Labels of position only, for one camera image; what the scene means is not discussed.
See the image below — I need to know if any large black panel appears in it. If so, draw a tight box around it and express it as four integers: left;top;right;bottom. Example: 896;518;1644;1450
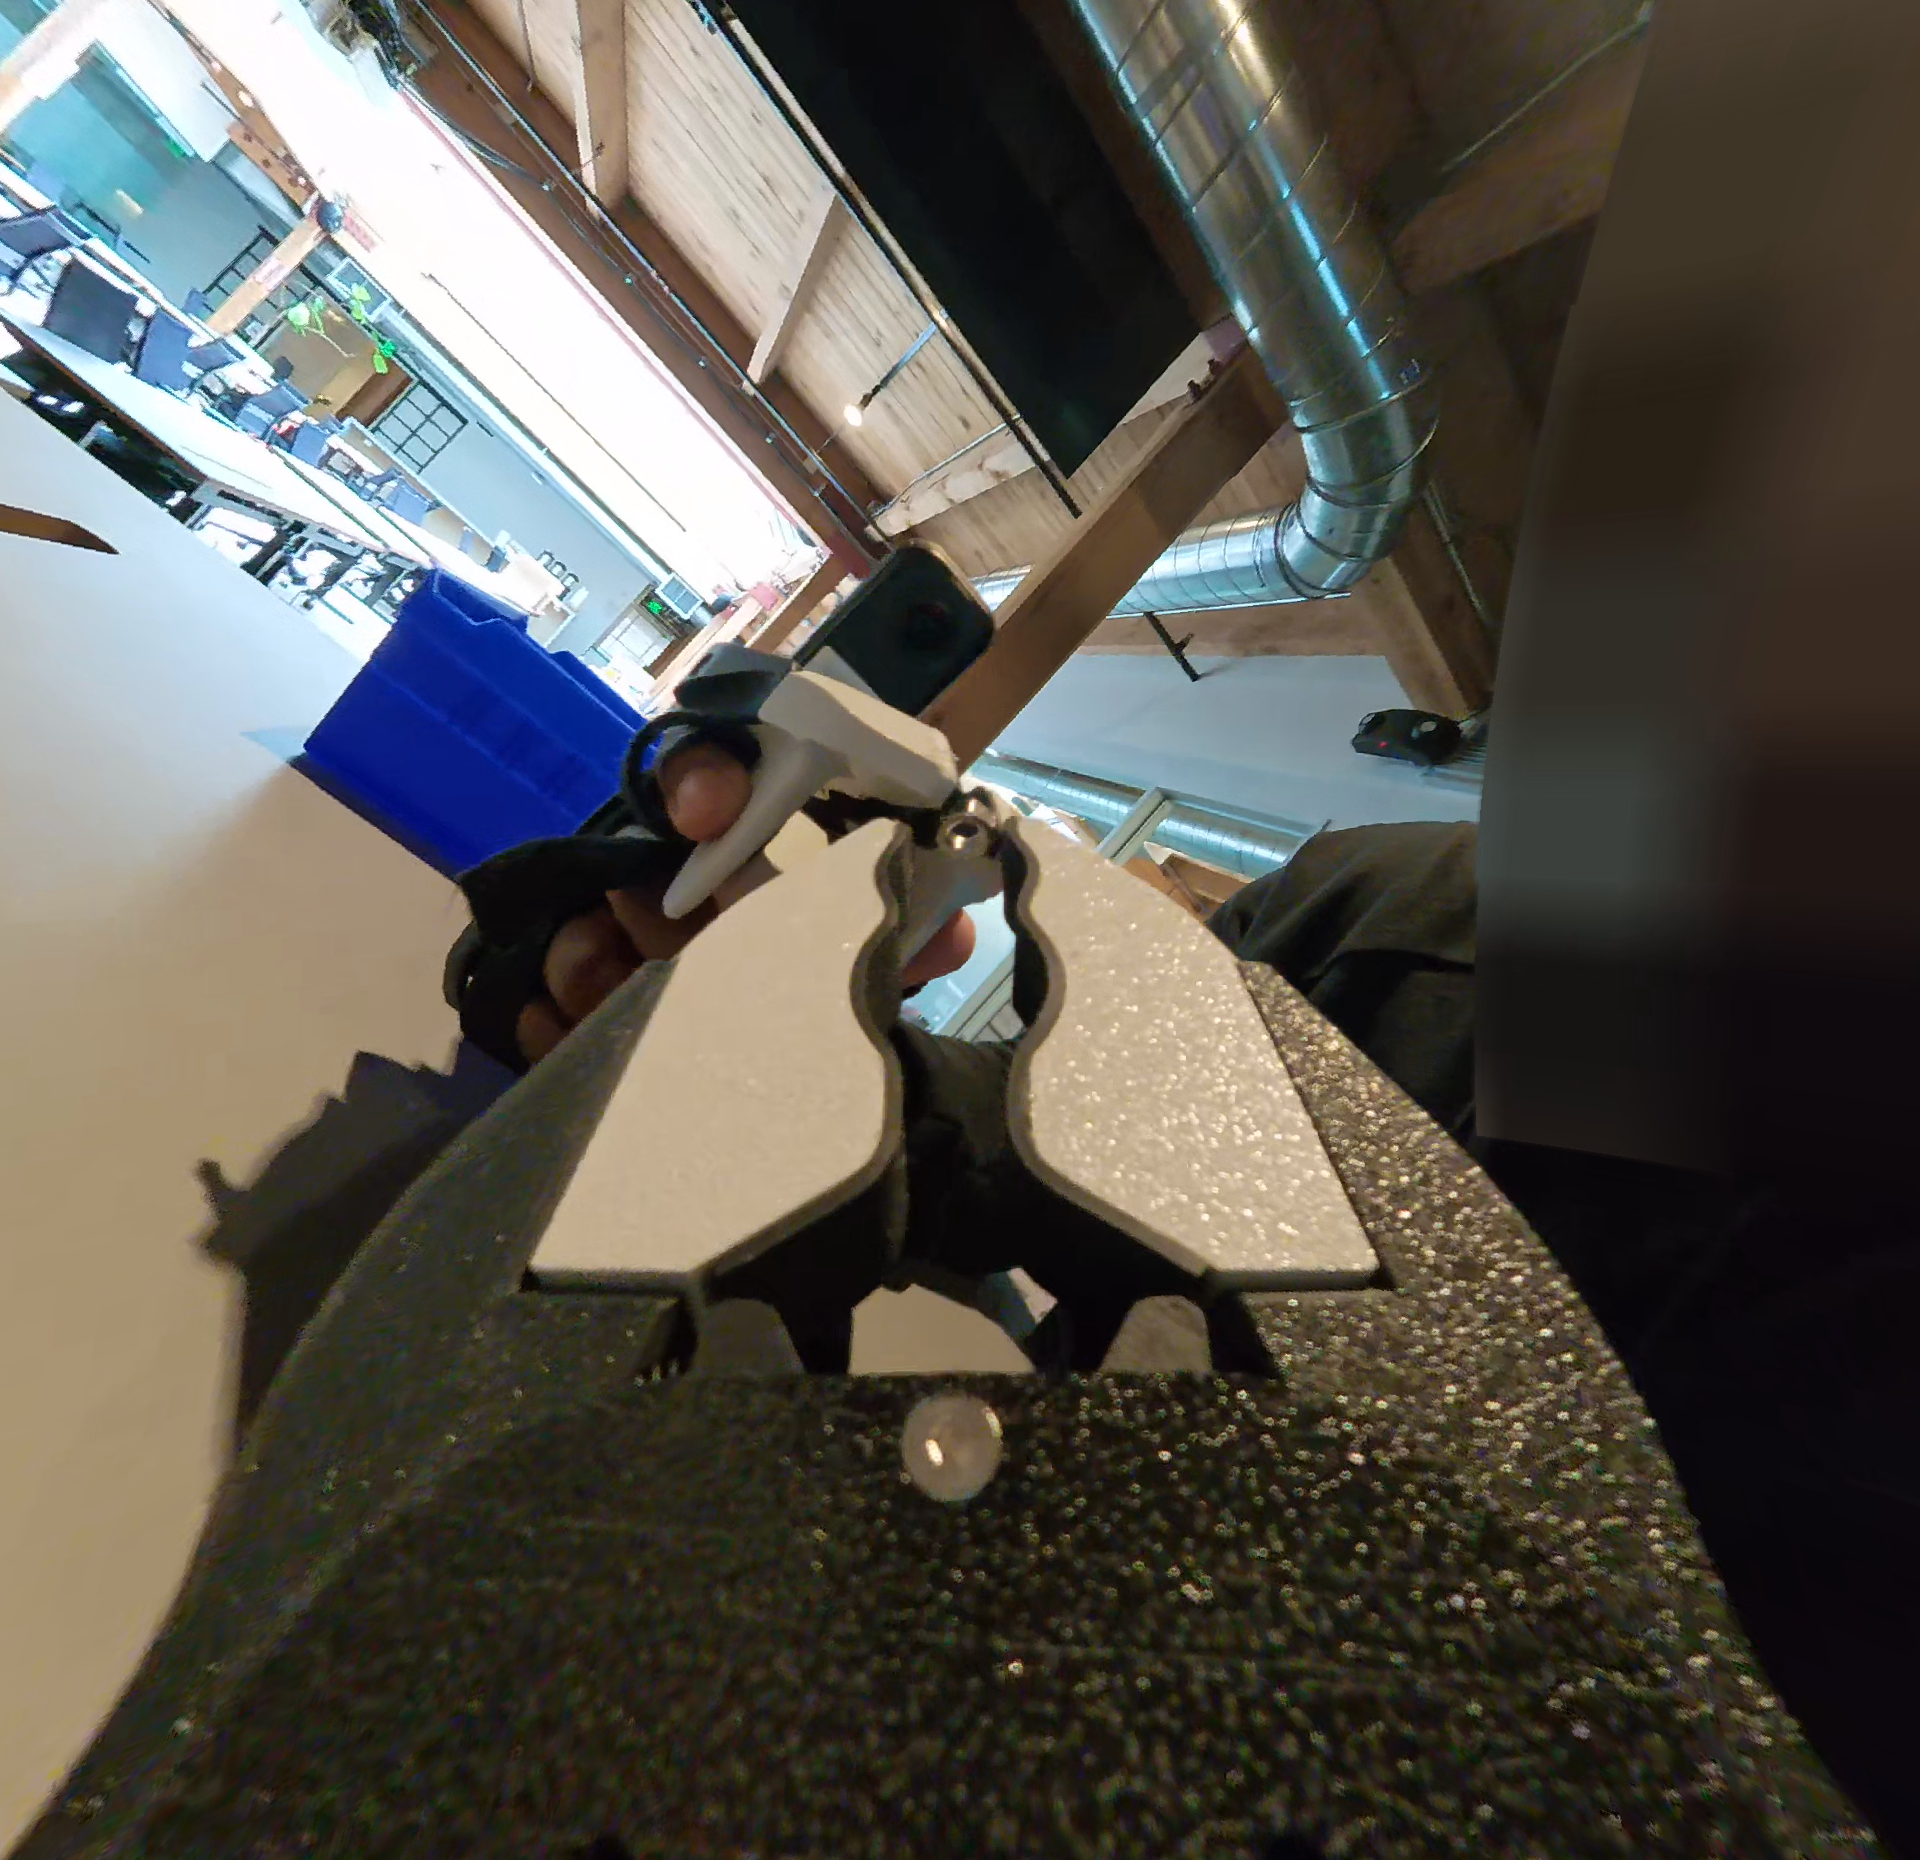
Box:
674;0;1250;481

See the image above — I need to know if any group of dark office chairs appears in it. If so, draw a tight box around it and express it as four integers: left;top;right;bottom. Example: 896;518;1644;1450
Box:
0;202;452;542

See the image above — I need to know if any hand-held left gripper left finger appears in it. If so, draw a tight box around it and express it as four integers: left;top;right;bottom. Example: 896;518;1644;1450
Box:
525;816;919;1299

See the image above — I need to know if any row of long tables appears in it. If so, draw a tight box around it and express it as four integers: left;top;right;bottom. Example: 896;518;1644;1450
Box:
0;165;497;617

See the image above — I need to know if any blue plastic bin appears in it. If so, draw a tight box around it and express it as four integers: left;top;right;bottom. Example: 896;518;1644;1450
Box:
303;565;650;885

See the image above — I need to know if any person's dark torso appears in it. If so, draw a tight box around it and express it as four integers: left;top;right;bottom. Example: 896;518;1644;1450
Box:
1478;1126;1920;1860

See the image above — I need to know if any person's right hand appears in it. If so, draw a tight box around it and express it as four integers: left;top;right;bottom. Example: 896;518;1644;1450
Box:
533;740;980;1043

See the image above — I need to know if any silver ventilation duct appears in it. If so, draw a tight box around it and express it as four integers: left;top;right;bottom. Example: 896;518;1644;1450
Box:
970;751;1324;878
1033;0;1492;618

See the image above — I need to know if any green hanging plant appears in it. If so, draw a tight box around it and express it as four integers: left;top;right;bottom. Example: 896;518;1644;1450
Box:
285;282;406;385

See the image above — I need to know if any black device with red light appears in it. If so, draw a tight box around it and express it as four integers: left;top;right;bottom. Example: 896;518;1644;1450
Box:
1349;706;1486;770

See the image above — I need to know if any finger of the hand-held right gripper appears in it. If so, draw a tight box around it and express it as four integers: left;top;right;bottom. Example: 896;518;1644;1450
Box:
900;845;1005;951

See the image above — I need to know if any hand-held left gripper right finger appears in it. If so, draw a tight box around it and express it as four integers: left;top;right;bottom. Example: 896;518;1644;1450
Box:
994;816;1382;1292

